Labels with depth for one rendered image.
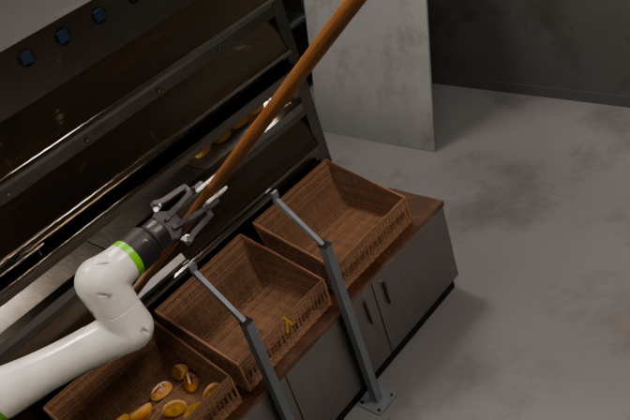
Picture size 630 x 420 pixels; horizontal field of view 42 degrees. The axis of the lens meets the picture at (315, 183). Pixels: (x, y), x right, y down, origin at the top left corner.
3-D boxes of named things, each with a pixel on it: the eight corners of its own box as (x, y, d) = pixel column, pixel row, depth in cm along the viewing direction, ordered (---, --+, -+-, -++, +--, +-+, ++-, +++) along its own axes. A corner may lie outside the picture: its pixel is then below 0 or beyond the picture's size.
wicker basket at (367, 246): (266, 267, 396) (248, 222, 381) (338, 201, 426) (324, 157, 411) (342, 295, 364) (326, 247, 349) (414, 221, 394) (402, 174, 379)
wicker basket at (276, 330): (173, 356, 361) (150, 310, 346) (258, 276, 392) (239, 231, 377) (250, 394, 330) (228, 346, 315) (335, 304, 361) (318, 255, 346)
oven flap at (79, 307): (21, 402, 310) (-11, 362, 305) (316, 147, 408) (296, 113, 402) (25, 403, 307) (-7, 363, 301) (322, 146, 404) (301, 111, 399)
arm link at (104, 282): (81, 280, 167) (55, 274, 175) (110, 327, 173) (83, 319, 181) (131, 239, 175) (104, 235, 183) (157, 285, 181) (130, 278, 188)
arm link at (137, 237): (149, 264, 177) (120, 233, 177) (137, 280, 187) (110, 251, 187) (170, 247, 180) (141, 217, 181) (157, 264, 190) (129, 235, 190)
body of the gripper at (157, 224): (132, 233, 188) (160, 210, 193) (157, 261, 188) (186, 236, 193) (139, 221, 182) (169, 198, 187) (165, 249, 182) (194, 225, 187)
